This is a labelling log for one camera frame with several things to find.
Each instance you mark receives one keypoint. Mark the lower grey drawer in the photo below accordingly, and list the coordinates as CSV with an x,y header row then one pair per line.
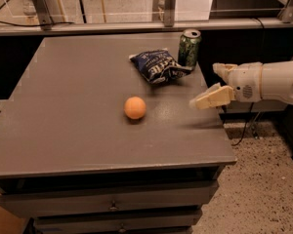
x,y
119,223

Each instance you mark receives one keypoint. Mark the cardboard box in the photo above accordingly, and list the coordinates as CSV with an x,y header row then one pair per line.
x,y
10,224

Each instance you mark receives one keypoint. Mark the blue chip bag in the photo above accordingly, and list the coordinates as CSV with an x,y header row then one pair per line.
x,y
158,66

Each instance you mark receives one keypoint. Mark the metal frame rail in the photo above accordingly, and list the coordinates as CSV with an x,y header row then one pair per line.
x,y
138,27

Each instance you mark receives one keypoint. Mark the orange ball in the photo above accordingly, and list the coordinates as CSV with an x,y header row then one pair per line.
x,y
135,108

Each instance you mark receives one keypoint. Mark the grey drawer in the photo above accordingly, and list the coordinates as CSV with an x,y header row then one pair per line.
x,y
119,223
106,200

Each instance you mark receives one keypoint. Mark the grey drawer cabinet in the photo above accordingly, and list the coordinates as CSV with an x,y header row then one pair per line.
x,y
64,128

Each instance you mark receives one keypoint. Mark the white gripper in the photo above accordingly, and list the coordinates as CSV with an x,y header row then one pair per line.
x,y
245,81

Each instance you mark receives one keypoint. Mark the green soda can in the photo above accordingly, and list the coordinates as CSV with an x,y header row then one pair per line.
x,y
188,48

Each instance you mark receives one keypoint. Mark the upper grey drawer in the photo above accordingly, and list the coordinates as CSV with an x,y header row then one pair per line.
x,y
106,200

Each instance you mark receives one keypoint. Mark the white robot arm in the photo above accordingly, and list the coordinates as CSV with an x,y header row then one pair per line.
x,y
276,81

